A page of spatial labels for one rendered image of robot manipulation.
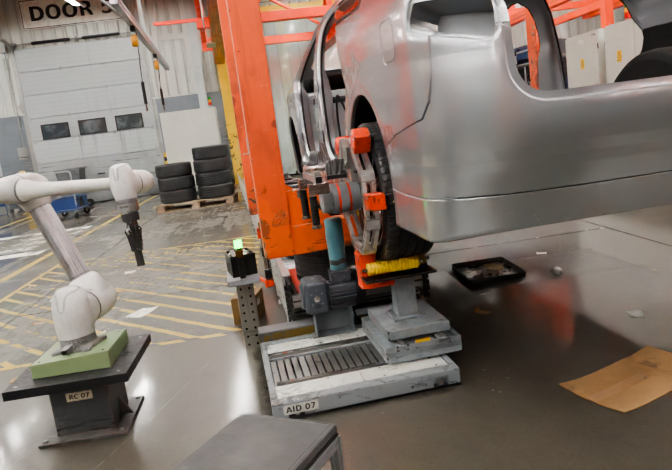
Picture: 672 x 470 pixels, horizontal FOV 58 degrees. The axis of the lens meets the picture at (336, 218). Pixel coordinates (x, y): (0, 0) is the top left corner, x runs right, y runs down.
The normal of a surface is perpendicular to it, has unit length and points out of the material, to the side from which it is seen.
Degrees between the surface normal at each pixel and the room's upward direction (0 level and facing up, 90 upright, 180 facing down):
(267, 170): 90
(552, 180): 108
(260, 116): 90
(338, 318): 90
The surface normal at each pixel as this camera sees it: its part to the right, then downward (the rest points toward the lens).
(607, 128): 0.15, 0.36
